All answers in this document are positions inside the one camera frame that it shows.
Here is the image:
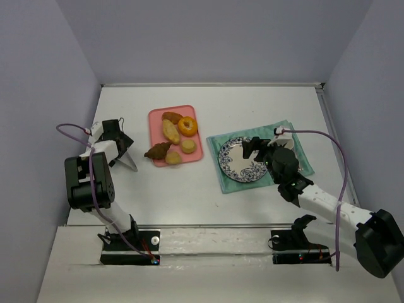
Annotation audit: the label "round yellow bun back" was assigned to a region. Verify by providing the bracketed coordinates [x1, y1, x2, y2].
[181, 139, 197, 154]

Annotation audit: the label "dark brown bread roll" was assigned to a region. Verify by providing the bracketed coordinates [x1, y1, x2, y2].
[161, 112, 183, 125]

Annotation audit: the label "green cloth mat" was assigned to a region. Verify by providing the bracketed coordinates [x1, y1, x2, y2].
[206, 119, 316, 194]

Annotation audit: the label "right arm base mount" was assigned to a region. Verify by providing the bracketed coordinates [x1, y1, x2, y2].
[267, 215, 333, 265]

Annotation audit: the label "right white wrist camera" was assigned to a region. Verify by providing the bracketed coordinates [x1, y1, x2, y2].
[273, 126, 293, 145]

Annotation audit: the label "pink tray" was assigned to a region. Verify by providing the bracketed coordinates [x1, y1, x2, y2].
[145, 105, 203, 167]

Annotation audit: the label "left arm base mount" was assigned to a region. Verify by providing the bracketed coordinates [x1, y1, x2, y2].
[97, 229, 161, 266]

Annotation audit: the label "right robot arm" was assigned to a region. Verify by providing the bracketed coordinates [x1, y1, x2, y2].
[242, 137, 403, 278]

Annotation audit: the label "oval long bread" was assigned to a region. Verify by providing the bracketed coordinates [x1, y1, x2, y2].
[162, 120, 181, 145]

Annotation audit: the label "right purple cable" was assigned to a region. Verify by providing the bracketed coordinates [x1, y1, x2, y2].
[280, 128, 350, 272]

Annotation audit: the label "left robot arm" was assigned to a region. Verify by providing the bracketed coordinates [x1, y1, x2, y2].
[64, 118, 140, 246]

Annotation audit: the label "metal tongs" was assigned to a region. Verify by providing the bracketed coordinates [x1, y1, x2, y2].
[114, 117, 139, 172]

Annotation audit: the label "round yellow bun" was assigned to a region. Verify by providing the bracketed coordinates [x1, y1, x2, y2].
[165, 151, 182, 165]
[181, 139, 197, 154]

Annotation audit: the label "brown croissant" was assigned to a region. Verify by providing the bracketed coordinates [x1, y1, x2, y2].
[144, 142, 172, 160]

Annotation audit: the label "round yellow bun front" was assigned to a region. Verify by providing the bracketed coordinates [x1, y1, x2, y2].
[165, 151, 182, 165]

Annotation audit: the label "orange glazed donut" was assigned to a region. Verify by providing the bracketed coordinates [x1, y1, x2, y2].
[177, 116, 198, 137]

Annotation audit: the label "blue floral plate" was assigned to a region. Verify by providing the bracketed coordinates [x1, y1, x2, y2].
[218, 136, 268, 183]

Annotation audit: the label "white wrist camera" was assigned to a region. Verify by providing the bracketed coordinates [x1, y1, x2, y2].
[273, 126, 293, 145]
[84, 122, 104, 144]

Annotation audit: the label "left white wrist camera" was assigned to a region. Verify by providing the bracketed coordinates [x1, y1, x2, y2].
[84, 122, 104, 144]

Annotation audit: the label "white cup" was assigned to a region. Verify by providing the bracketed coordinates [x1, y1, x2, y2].
[270, 133, 294, 150]

